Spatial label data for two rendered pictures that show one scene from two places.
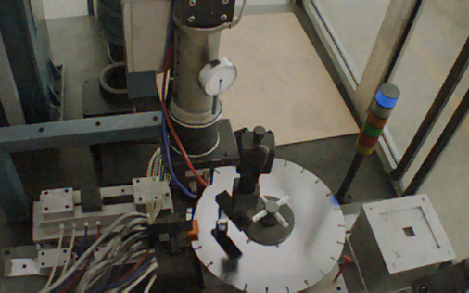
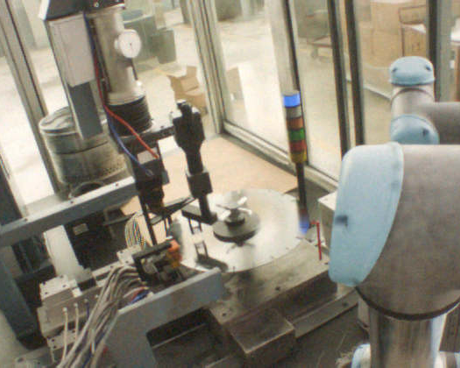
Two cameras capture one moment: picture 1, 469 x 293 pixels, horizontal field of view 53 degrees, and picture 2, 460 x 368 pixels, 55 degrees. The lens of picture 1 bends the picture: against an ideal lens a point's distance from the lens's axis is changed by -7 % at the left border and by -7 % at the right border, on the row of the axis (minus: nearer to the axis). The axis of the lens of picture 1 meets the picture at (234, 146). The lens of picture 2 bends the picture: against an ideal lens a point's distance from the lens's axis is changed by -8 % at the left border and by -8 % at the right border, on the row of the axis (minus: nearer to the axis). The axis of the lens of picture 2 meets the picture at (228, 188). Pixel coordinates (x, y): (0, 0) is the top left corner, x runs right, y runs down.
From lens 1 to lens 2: 0.47 m
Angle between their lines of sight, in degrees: 22
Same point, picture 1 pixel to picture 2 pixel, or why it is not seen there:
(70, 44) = not seen: hidden behind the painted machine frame
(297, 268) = (274, 243)
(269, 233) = (240, 229)
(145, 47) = (77, 60)
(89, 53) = not seen: hidden behind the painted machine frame
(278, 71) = (222, 173)
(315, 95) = (258, 175)
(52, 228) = (57, 316)
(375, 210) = (331, 199)
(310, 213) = (271, 209)
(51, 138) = (35, 222)
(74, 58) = not seen: hidden behind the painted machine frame
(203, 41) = (110, 24)
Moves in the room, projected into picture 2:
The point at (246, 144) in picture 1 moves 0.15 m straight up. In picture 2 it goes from (175, 116) to (158, 38)
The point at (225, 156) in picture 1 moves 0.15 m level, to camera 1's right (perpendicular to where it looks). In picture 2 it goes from (162, 128) to (243, 110)
